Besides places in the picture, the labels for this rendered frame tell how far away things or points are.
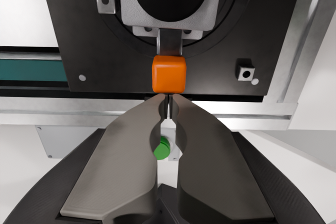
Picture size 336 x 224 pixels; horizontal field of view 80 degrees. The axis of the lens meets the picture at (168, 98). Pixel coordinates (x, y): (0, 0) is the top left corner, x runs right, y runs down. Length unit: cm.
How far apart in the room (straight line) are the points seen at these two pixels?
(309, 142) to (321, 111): 147
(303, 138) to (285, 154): 136
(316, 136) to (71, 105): 181
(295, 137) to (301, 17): 163
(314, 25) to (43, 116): 35
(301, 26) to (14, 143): 56
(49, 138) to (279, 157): 46
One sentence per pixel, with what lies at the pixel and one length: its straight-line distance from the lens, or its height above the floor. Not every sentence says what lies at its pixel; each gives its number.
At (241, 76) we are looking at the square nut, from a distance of 24.
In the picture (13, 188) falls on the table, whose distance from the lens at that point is 70.
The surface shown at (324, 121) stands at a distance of 51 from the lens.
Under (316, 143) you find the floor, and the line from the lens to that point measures 199.
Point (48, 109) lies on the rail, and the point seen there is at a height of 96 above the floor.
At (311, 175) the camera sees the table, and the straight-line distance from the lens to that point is 62.
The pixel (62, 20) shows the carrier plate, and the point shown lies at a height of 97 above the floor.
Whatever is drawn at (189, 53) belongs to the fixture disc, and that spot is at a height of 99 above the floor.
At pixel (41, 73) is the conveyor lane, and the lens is 31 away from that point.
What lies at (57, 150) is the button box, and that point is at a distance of 36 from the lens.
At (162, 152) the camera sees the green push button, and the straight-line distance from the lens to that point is 30.
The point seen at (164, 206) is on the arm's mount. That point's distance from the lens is 52.
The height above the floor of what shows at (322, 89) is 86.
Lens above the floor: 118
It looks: 59 degrees down
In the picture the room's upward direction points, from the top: 179 degrees counter-clockwise
